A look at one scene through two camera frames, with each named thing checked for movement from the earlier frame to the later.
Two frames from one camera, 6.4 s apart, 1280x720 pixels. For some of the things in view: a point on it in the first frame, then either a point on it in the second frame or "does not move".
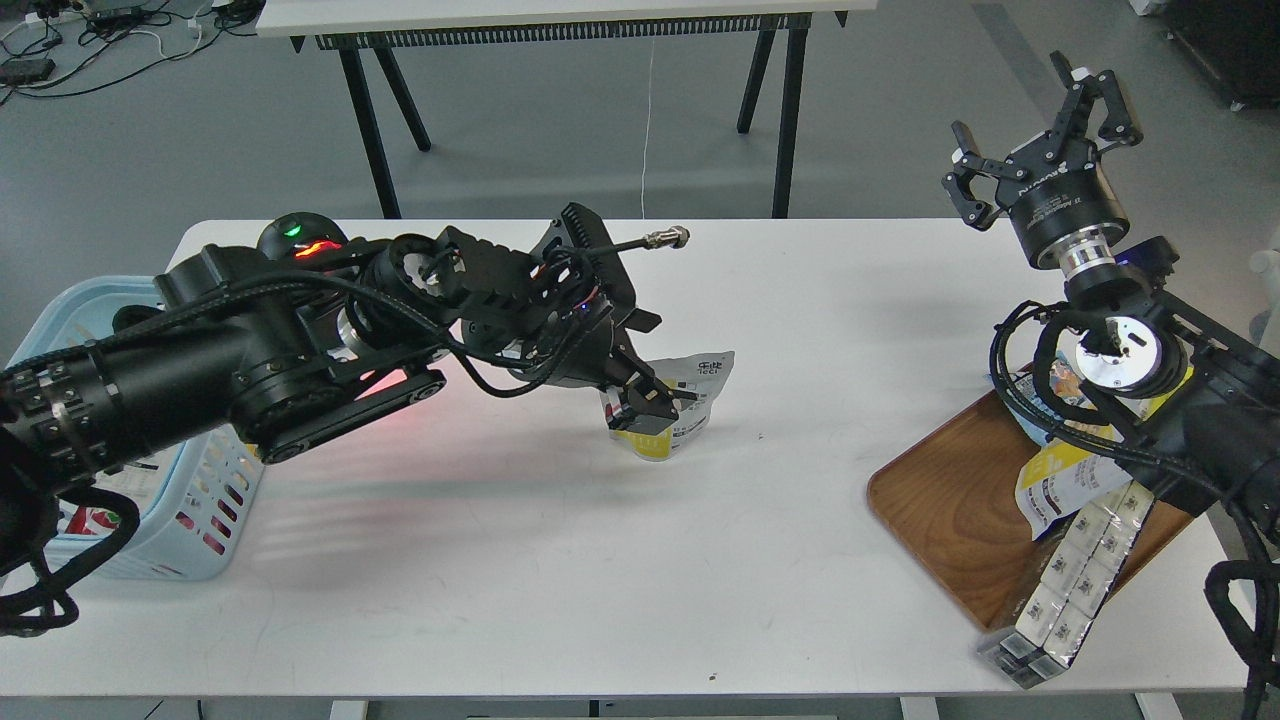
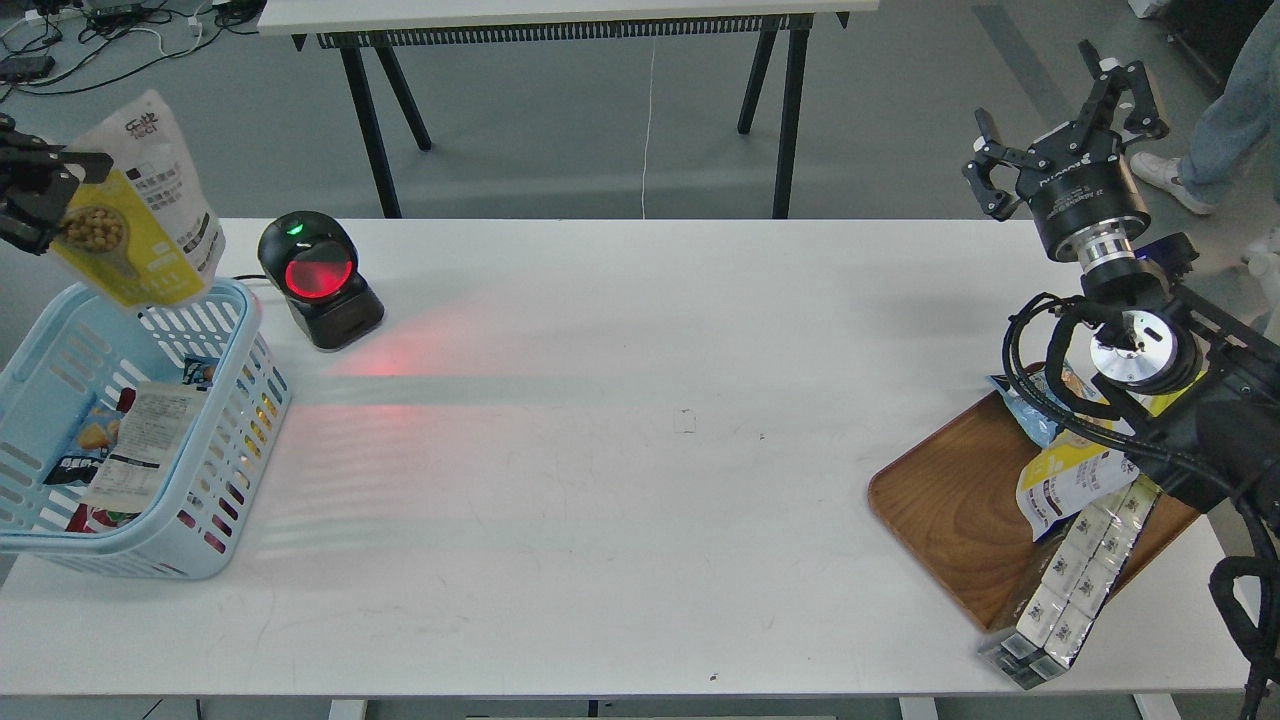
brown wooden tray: [951, 498] does not move
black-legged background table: [389, 25] does not move
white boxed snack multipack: [1070, 589] does not move
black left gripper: [588, 314] to [33, 171]
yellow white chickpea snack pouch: [702, 376] to [147, 233]
